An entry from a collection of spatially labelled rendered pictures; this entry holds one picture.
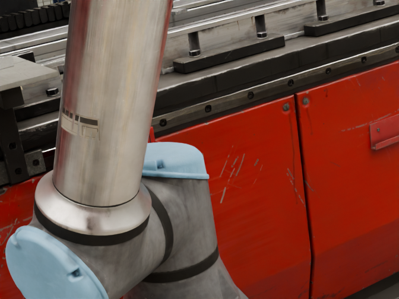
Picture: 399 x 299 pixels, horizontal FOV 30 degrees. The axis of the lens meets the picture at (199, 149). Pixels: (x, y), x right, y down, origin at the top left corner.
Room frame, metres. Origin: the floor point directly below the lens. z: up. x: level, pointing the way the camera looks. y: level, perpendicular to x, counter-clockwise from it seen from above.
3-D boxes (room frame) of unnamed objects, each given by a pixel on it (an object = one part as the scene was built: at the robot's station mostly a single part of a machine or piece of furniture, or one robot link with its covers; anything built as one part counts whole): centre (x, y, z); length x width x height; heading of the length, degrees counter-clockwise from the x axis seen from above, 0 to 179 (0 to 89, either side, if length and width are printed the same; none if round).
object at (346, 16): (2.00, -0.47, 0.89); 0.30 x 0.05 x 0.03; 118
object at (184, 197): (0.81, 0.06, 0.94); 0.13 x 0.12 x 0.14; 144
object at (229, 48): (1.81, -0.11, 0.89); 0.30 x 0.05 x 0.03; 118
